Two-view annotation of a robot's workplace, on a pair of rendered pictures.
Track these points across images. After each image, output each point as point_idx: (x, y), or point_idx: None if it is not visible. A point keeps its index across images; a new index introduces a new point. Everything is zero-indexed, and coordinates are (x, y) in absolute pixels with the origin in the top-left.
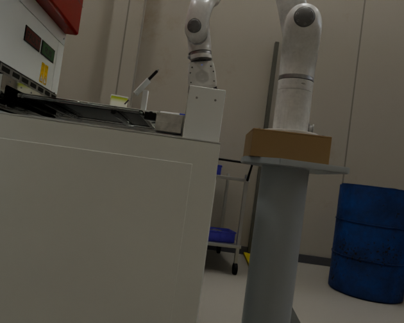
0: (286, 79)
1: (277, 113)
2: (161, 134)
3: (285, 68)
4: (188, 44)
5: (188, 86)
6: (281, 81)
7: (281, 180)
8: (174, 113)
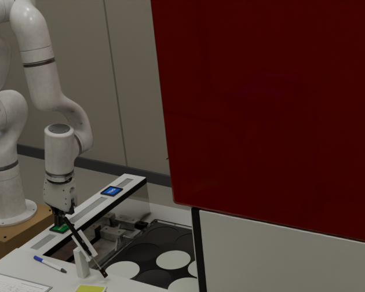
0: (18, 163)
1: (23, 196)
2: (170, 207)
3: (17, 153)
4: (72, 161)
5: (146, 178)
6: (18, 167)
7: None
8: (49, 262)
